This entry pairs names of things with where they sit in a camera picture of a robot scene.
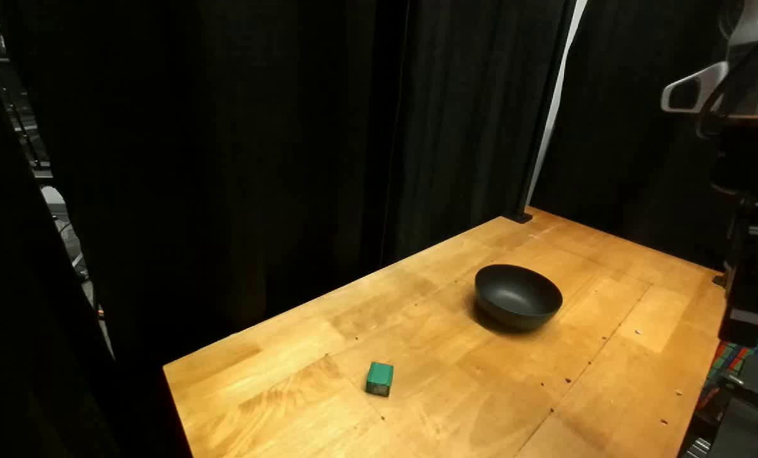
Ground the black bowl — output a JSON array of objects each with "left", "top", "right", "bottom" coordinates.
[{"left": 472, "top": 261, "right": 565, "bottom": 333}]

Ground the stand pole with base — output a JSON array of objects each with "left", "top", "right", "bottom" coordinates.
[{"left": 509, "top": 0, "right": 589, "bottom": 226}]

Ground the cluttered storage shelf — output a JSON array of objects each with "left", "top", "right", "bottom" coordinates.
[{"left": 0, "top": 0, "right": 117, "bottom": 358}]

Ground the green block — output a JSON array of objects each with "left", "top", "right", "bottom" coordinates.
[{"left": 363, "top": 358, "right": 397, "bottom": 400}]

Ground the black curtain backdrop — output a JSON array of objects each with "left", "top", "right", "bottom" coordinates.
[{"left": 0, "top": 0, "right": 743, "bottom": 376}]

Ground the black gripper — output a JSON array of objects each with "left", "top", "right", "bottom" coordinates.
[{"left": 704, "top": 113, "right": 758, "bottom": 348}]

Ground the black side panel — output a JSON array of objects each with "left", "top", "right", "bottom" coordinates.
[{"left": 0, "top": 45, "right": 173, "bottom": 458}]

